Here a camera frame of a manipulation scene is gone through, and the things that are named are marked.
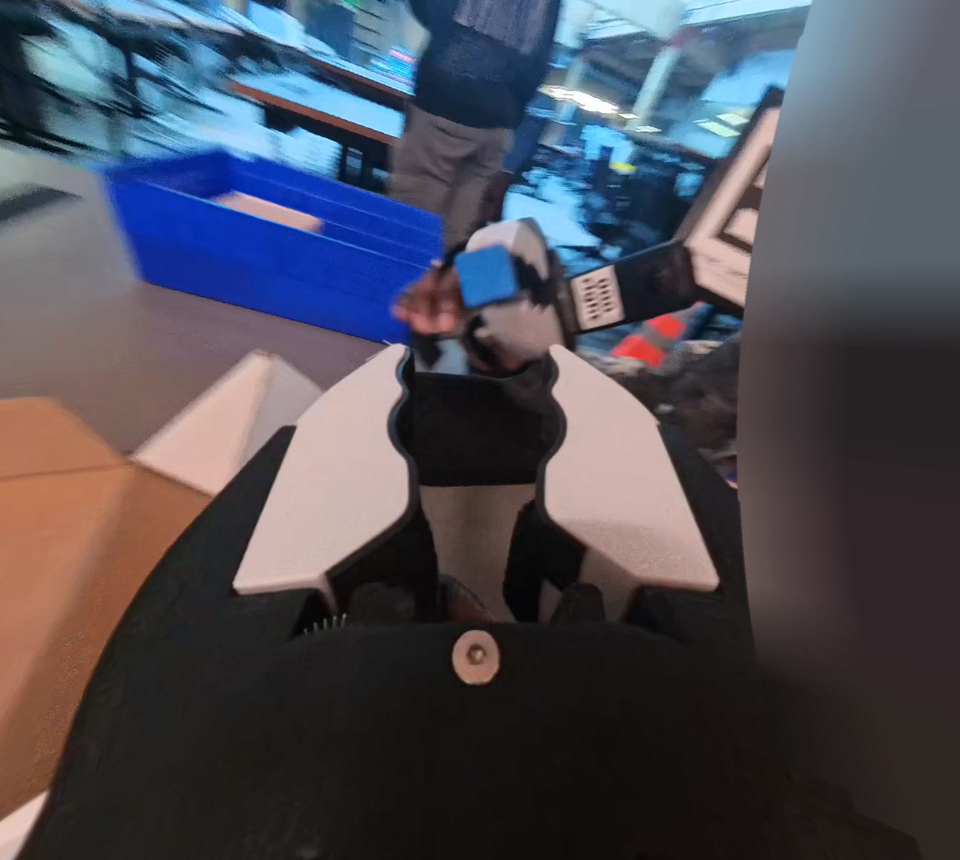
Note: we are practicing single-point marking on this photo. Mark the wooden edged table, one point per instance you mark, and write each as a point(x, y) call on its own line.
point(337, 109)

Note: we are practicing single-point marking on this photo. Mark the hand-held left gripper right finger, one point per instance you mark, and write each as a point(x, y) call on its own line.
point(622, 492)

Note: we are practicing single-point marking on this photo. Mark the blue plastic bin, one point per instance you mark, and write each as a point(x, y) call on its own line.
point(262, 267)

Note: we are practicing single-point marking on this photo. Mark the blue cube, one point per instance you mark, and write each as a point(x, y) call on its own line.
point(486, 278)

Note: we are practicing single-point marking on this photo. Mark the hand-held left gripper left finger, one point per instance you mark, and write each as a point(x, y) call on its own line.
point(337, 485)

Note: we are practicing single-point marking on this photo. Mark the white cardboard mailer box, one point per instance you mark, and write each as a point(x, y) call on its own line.
point(75, 537)

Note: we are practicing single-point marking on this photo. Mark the orange traffic cone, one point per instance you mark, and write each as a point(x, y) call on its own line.
point(652, 342)

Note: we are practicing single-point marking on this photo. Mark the person's left hand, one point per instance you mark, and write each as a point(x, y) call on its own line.
point(465, 601)

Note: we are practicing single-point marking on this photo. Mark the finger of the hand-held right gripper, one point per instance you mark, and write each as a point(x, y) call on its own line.
point(525, 237)
point(525, 335)

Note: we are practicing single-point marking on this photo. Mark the person's right hand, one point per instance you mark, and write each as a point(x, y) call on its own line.
point(431, 305)

